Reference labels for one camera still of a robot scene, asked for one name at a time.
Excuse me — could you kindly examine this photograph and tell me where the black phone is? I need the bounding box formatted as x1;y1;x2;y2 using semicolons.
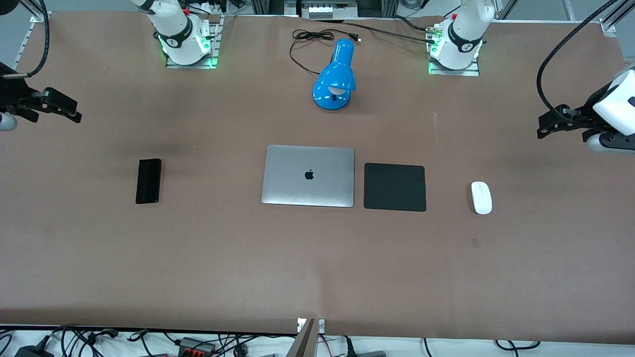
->
135;159;162;204

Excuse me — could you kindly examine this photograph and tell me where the silver closed laptop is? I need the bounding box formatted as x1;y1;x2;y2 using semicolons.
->
261;145;355;208

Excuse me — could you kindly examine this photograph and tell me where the white computer mouse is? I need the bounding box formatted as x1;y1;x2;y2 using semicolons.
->
471;181;493;215

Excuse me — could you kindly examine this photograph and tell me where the black power adapter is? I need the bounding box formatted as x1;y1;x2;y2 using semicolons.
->
14;345;53;357

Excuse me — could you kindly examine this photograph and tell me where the grey adapter with orange connectors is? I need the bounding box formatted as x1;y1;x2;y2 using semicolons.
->
178;337;217;357

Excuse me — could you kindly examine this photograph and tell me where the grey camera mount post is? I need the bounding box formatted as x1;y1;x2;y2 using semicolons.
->
285;318;317;357

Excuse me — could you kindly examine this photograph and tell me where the thin black table cable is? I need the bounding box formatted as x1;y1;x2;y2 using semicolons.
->
310;17;440;45

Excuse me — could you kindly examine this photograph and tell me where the tangled black cable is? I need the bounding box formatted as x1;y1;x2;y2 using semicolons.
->
50;325;120;357

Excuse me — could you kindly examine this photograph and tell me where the black lamp power cable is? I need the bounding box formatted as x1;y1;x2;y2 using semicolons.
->
289;29;361;76

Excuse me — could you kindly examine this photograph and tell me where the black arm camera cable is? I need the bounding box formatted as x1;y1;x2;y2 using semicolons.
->
0;0;51;80
537;0;621;116

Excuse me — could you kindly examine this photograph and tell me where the white power strip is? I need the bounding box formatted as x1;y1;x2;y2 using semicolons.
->
308;4;344;19

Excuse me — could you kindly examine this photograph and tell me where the blue desk lamp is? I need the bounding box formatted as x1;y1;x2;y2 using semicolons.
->
312;38;357;111

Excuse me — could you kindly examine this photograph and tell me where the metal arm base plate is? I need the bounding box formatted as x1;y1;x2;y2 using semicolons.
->
165;14;225;69
428;22;481;76

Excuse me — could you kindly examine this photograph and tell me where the aluminium frame profile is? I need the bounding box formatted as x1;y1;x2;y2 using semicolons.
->
599;0;635;38
30;0;51;23

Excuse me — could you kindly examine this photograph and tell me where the black curved cable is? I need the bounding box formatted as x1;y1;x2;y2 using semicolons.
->
494;340;541;351

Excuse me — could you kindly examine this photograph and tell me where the small metal bracket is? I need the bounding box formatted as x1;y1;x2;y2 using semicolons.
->
297;317;325;334

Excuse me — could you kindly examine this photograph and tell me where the black mouse pad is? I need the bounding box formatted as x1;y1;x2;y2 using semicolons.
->
364;163;427;212

